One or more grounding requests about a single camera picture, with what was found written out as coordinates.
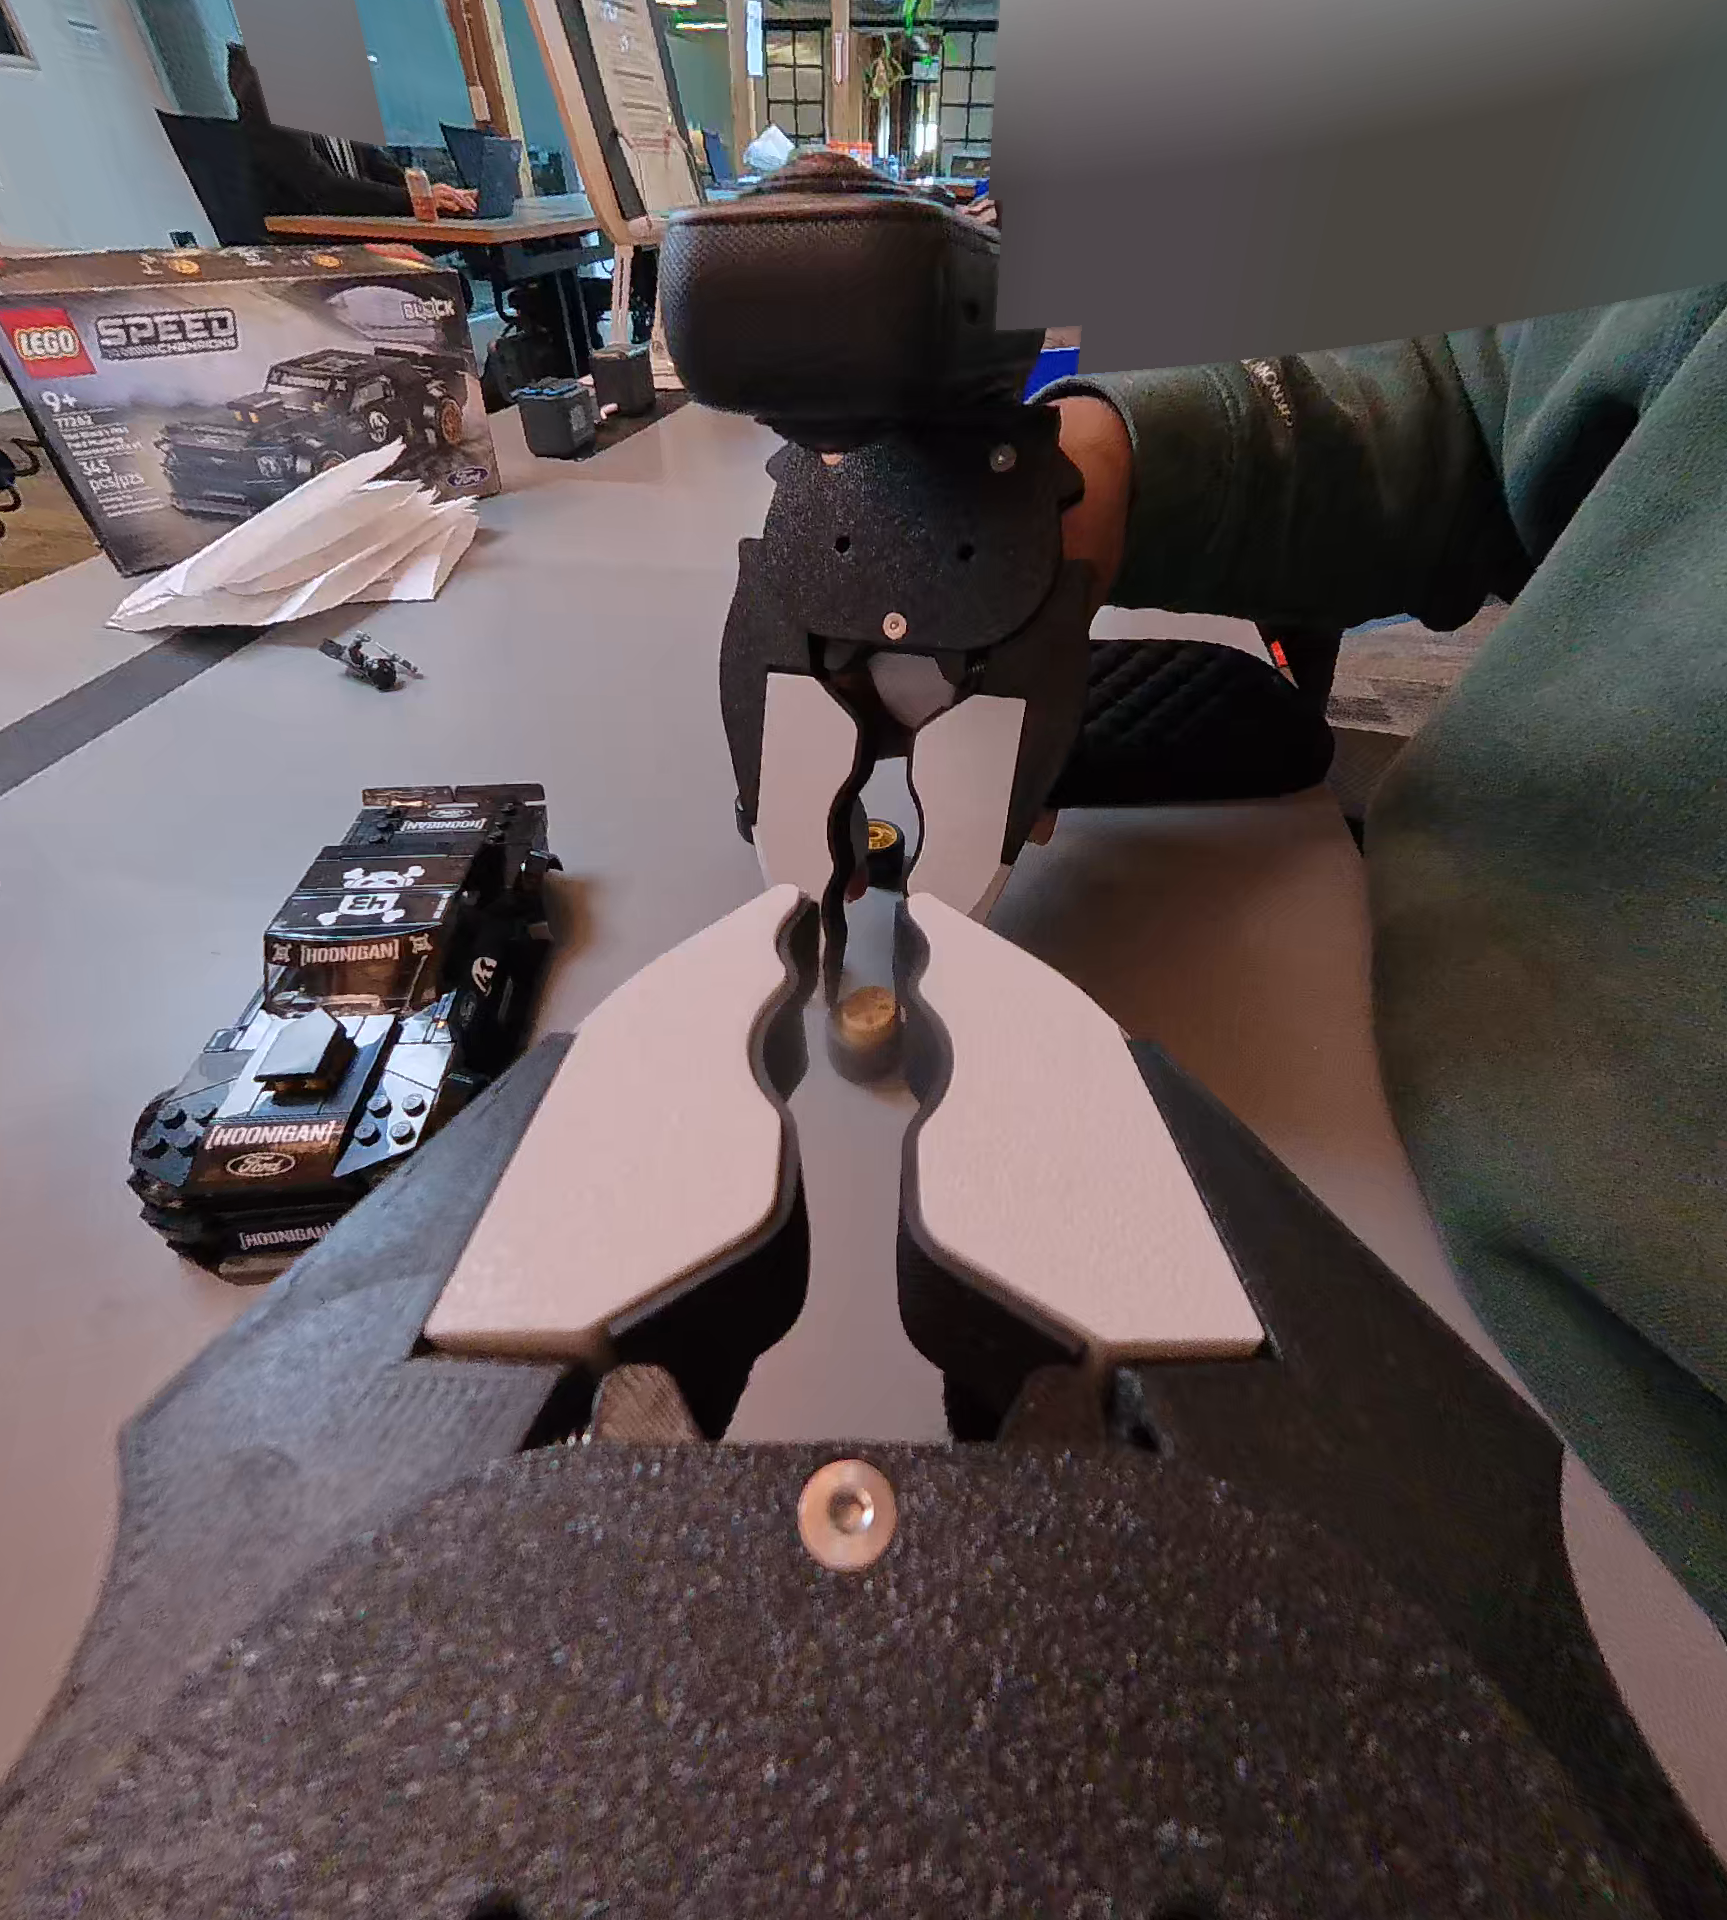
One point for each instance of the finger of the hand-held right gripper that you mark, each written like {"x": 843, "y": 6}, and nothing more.
{"x": 975, "y": 787}
{"x": 799, "y": 775}

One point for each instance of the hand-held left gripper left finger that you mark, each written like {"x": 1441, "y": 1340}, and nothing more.
{"x": 623, "y": 1171}

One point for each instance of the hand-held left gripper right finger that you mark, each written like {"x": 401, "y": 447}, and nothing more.
{"x": 1089, "y": 1187}

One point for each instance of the black lego wheel gold hub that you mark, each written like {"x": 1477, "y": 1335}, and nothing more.
{"x": 867, "y": 1021}
{"x": 873, "y": 856}

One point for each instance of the black lego car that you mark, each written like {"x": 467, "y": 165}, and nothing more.
{"x": 353, "y": 1021}

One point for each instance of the small black lego piece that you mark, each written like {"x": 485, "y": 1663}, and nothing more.
{"x": 367, "y": 660}

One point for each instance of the black lego set box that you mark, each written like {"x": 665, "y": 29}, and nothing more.
{"x": 204, "y": 391}

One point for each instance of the person's right hand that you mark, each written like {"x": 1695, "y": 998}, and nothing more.
{"x": 1097, "y": 510}

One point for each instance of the black dimpled wrist rest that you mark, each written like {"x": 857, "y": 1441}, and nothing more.
{"x": 1193, "y": 720}

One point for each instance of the wooden office desk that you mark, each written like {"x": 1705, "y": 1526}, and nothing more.
{"x": 443, "y": 233}

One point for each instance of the clear plastic parts bag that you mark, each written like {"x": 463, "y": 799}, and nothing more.
{"x": 293, "y": 557}

